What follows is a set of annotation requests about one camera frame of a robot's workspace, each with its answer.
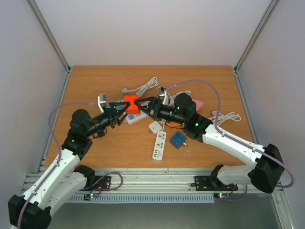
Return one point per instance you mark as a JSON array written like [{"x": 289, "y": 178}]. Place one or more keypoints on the pink triangular power strip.
[{"x": 199, "y": 104}]

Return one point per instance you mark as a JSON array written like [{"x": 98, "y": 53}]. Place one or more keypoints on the small black charger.
[{"x": 101, "y": 133}]

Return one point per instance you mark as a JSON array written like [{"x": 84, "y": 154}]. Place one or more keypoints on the small white flat adapter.
[{"x": 155, "y": 127}]

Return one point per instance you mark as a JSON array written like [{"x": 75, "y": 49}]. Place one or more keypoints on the blue cube adapter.
[{"x": 178, "y": 140}]

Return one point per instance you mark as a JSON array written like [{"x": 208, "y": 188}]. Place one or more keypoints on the red cube adapter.
[{"x": 133, "y": 109}]

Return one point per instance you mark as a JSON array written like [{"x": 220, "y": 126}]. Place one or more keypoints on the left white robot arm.
[{"x": 35, "y": 208}]

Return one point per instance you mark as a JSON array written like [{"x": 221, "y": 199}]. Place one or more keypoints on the right small circuit board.
[{"x": 221, "y": 195}]

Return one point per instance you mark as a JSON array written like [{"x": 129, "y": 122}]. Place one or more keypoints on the left small circuit board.
[{"x": 91, "y": 196}]

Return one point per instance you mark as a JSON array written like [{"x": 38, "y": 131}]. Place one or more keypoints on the grey slotted cable duct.
[{"x": 142, "y": 198}]

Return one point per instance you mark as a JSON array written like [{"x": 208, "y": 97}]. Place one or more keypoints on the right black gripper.
[{"x": 154, "y": 108}]

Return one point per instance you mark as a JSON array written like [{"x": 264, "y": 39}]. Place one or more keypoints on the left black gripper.
[{"x": 114, "y": 114}]

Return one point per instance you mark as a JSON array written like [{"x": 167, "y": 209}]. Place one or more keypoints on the long white multicolour power strip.
[{"x": 133, "y": 118}]

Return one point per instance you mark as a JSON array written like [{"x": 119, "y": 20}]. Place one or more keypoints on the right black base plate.
[{"x": 205, "y": 183}]

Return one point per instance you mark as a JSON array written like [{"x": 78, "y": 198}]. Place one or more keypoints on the small circuit board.
[
  {"x": 221, "y": 195},
  {"x": 91, "y": 196}
]

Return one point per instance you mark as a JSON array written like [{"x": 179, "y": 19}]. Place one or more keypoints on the white power strip with USB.
[{"x": 159, "y": 145}]

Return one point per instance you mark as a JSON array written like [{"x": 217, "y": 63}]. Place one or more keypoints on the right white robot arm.
[{"x": 263, "y": 165}]

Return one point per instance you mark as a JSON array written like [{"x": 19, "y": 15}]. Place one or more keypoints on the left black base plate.
[{"x": 98, "y": 182}]

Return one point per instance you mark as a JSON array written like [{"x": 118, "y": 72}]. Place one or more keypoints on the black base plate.
[
  {"x": 98, "y": 182},
  {"x": 205, "y": 183}
]

